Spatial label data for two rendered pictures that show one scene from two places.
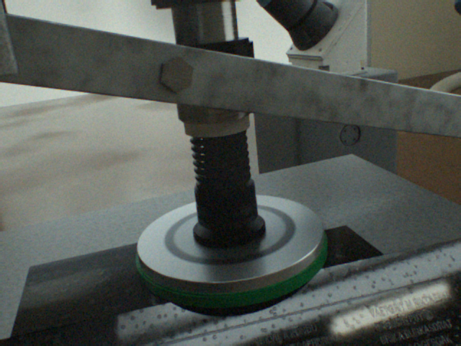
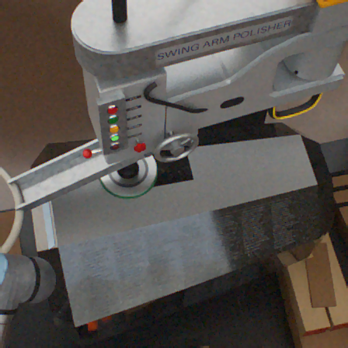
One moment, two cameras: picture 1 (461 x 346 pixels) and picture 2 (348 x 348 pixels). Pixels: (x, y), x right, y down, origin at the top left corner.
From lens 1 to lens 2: 252 cm
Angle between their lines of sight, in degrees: 99
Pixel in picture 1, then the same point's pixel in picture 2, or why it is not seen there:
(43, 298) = (182, 161)
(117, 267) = (164, 172)
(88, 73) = not seen: hidden behind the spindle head
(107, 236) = (171, 193)
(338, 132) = not seen: outside the picture
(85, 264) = (175, 175)
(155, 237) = (151, 170)
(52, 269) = (185, 175)
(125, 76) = not seen: hidden behind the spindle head
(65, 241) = (186, 193)
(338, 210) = (87, 189)
